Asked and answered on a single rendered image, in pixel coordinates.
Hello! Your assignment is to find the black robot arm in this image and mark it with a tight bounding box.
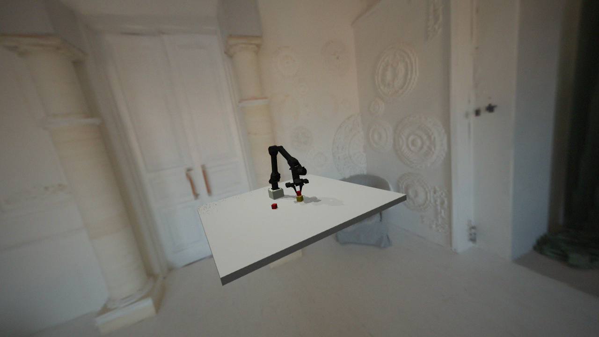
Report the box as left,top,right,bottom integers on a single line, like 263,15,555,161
268,145,307,190

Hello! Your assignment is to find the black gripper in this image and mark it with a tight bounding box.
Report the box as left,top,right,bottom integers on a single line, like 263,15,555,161
285,175,309,193

